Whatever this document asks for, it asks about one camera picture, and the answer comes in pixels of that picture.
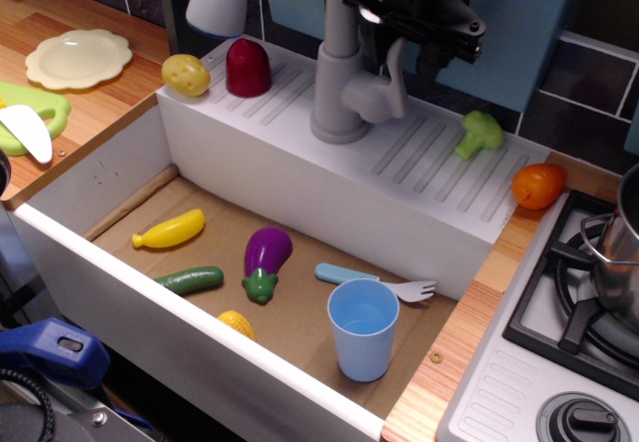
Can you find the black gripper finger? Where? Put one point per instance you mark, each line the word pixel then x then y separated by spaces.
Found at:
pixel 380 43
pixel 431 59

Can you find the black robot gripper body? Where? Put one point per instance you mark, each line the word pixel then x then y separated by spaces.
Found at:
pixel 450 23

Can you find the grey toy faucet with lever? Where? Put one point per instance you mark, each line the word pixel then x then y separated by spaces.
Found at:
pixel 348 98

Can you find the green toy broccoli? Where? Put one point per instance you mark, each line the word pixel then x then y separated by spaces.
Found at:
pixel 481 132

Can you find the dark red toy vegetable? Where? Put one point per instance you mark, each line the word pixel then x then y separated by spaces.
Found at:
pixel 248 69

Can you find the orange toy fruit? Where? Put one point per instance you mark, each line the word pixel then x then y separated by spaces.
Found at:
pixel 536 187

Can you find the yellow toy potato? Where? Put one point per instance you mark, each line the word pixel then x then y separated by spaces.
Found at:
pixel 186 74

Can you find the purple toy eggplant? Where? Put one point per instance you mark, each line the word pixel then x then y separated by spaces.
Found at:
pixel 266 252

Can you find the white toy sink basin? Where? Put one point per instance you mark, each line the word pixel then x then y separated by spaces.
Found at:
pixel 399 198

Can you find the light blue plastic cup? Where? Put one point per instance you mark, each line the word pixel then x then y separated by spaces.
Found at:
pixel 363 321

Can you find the yellow toy banana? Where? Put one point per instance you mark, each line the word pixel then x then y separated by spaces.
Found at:
pixel 172 232

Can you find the steel pot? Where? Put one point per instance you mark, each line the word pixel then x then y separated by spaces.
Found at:
pixel 613 239

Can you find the cream scalloped plate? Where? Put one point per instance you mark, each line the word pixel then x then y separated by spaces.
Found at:
pixel 78 59

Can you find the green toy cucumber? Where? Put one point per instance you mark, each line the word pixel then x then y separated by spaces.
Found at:
pixel 192 280

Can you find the yellow toy corn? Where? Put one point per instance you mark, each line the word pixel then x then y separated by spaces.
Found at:
pixel 238 322

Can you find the grey toy stove top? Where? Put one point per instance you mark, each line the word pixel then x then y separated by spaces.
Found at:
pixel 505 385

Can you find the white toy knife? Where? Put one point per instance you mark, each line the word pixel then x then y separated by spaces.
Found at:
pixel 30 130

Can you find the green cutting board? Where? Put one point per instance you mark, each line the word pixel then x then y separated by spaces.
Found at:
pixel 53 109

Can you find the black stove grate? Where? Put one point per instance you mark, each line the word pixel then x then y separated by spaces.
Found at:
pixel 559 316

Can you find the black stove knob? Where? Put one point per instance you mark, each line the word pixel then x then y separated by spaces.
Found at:
pixel 578 417

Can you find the blue clamp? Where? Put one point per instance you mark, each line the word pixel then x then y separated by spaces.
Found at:
pixel 57 350

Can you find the light blue wall box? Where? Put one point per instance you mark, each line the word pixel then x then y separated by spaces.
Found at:
pixel 516 47

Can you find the blue handled white fork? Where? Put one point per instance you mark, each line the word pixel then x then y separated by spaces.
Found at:
pixel 408 291

